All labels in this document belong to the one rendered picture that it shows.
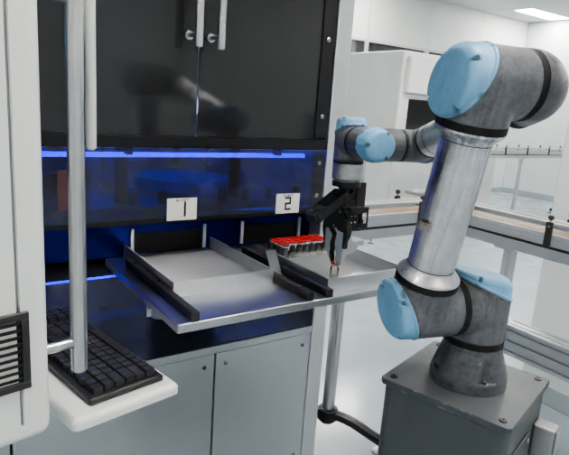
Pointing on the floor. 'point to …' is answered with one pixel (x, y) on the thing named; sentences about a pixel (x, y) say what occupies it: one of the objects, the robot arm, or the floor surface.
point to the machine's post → (342, 45)
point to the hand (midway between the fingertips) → (333, 259)
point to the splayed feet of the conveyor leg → (349, 424)
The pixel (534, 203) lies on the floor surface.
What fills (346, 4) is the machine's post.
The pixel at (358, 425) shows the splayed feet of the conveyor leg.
